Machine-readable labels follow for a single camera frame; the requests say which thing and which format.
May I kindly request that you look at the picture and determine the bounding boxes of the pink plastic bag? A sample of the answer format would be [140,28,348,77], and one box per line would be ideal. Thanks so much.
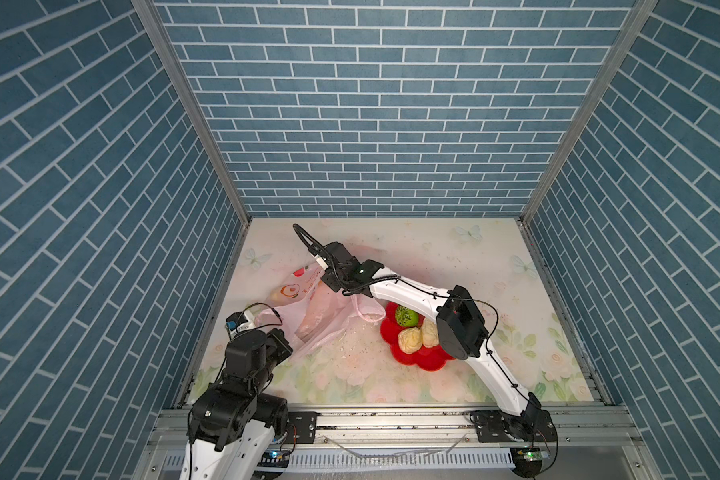
[255,262,385,359]

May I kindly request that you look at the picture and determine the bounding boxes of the green fake fruit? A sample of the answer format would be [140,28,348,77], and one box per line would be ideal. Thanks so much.
[394,306,420,329]

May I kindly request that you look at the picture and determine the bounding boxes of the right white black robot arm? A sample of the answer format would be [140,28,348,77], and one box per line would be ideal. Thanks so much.
[315,254,551,442]

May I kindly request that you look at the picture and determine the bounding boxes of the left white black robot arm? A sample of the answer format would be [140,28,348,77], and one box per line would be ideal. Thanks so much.
[180,328,292,479]

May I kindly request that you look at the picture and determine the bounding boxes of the red flower-shaped bowl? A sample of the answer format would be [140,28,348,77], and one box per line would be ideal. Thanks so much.
[380,302,452,372]

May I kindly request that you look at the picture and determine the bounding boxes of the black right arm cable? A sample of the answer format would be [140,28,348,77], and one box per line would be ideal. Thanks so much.
[292,223,532,400]

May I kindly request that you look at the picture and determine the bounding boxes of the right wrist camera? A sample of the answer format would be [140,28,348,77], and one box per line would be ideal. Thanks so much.
[316,241,360,275]

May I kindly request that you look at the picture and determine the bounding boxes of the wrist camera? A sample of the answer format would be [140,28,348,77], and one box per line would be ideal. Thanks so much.
[225,311,255,340]
[316,241,360,275]

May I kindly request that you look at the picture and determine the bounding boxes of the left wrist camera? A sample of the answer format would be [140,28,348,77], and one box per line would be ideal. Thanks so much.
[225,311,255,340]

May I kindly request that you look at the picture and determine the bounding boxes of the white cable duct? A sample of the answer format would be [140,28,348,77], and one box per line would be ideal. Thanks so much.
[192,448,515,479]

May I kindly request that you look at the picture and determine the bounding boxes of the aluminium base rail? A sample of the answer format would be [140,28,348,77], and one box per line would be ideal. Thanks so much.
[133,405,661,480]

